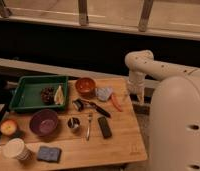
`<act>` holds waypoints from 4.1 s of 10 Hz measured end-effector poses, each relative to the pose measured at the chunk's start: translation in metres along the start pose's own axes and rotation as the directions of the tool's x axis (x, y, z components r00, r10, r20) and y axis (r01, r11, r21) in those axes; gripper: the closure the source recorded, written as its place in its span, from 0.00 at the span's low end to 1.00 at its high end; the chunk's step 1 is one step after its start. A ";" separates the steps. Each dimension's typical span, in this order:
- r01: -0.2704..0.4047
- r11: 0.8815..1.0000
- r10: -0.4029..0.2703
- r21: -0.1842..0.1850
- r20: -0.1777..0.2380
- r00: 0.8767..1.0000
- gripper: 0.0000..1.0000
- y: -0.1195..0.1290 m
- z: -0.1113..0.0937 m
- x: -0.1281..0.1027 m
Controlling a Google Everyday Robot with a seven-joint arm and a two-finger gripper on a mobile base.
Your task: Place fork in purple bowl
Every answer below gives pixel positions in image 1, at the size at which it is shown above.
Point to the white paper cup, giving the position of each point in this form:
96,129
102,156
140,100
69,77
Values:
16,149

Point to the orange carrot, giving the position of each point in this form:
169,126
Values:
115,102

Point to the small metal cup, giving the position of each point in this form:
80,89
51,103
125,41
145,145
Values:
73,123

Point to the green plastic tray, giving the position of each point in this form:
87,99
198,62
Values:
27,97

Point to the purple bowl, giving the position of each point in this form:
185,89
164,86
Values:
44,122

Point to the blue grey cloth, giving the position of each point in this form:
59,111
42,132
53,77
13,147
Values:
103,94

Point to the wooden table board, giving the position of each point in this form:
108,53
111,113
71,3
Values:
124,146

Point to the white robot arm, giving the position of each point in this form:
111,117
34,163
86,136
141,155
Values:
174,124

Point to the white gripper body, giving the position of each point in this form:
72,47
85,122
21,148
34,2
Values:
137,87

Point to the orange bowl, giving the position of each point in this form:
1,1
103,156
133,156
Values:
85,86

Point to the blue sponge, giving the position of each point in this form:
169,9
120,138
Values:
49,154

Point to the black handled knife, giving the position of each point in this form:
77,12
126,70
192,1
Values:
97,108

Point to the black rectangular block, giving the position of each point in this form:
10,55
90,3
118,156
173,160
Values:
104,126

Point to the silver metal fork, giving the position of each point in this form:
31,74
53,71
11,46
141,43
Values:
90,116

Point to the dark pine cone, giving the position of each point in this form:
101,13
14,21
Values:
47,95

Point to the red yellow apple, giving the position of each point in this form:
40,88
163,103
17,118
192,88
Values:
8,127

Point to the black silver small can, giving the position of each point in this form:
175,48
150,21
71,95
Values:
78,104

